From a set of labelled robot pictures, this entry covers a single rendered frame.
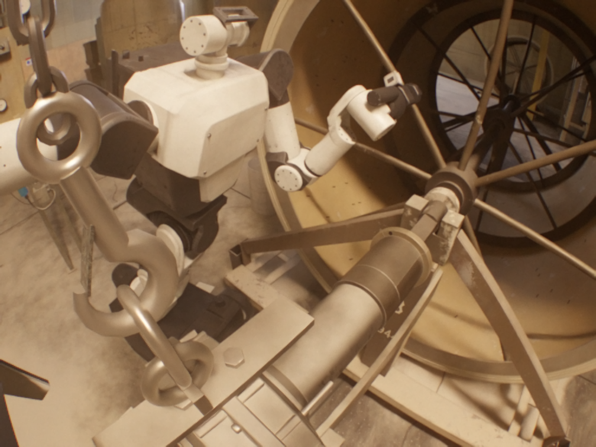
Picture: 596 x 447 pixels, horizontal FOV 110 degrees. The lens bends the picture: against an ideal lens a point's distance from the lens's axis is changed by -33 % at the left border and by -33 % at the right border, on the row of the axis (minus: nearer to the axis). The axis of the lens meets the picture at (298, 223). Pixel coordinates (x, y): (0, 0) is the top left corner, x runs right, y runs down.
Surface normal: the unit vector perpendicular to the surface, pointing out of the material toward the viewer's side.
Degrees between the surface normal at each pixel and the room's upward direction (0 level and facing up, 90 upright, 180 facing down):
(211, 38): 100
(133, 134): 113
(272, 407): 27
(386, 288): 35
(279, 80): 80
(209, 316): 0
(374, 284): 15
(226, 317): 45
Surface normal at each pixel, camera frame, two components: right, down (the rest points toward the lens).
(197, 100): 0.78, -0.10
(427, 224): 0.19, -0.66
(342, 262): 0.41, -0.44
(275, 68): 0.77, 0.24
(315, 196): 0.63, -0.07
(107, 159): 0.79, 0.59
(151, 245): 0.88, -0.33
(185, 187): 0.22, 0.83
